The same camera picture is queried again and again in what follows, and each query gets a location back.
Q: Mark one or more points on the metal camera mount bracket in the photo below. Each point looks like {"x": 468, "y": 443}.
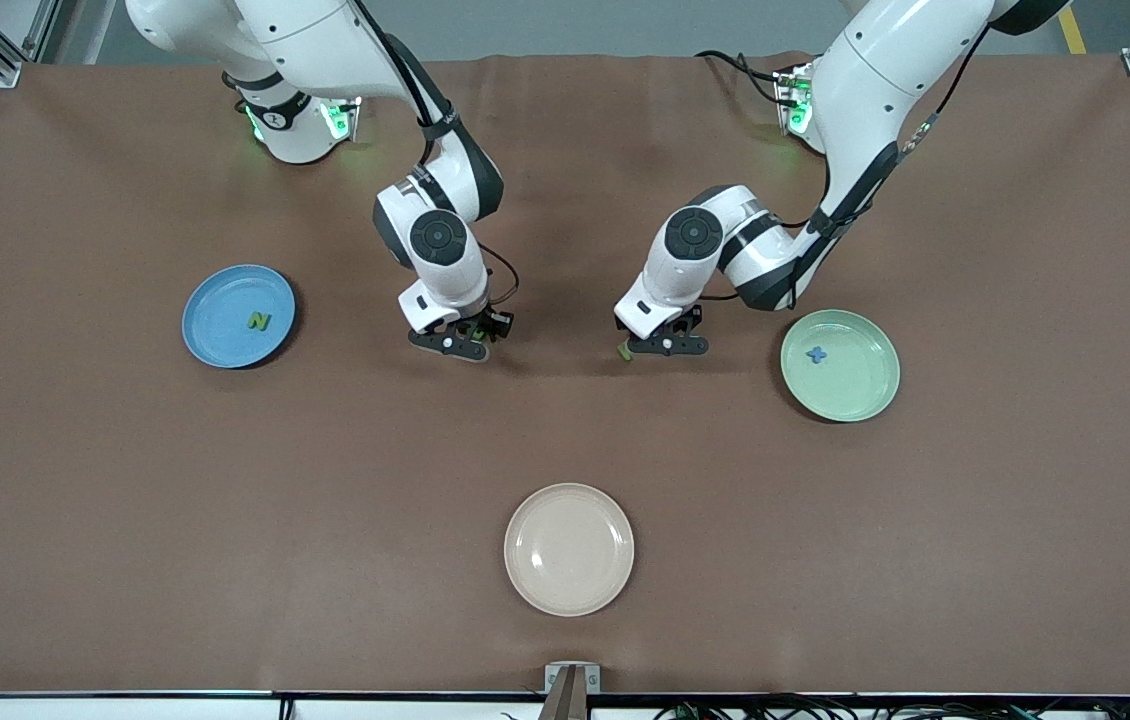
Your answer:
{"x": 572, "y": 678}

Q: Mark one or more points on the green uppercase letter N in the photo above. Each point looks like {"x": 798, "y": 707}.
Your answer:
{"x": 257, "y": 322}

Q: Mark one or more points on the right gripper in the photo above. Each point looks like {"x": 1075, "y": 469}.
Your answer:
{"x": 492, "y": 322}

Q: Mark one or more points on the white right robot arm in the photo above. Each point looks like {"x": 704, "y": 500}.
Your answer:
{"x": 325, "y": 40}

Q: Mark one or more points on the brown table cover mat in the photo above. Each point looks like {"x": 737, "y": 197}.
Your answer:
{"x": 225, "y": 500}

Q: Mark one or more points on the blue letter x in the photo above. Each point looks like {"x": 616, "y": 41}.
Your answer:
{"x": 816, "y": 354}

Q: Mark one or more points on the blue plate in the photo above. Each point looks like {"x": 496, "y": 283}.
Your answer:
{"x": 220, "y": 300}

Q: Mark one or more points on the beige plate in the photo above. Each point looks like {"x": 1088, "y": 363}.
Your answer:
{"x": 569, "y": 549}

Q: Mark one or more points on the green plate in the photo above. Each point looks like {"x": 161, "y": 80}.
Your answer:
{"x": 840, "y": 385}

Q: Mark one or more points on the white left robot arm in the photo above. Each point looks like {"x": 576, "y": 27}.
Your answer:
{"x": 875, "y": 70}

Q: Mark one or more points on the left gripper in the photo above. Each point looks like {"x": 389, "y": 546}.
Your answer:
{"x": 689, "y": 320}

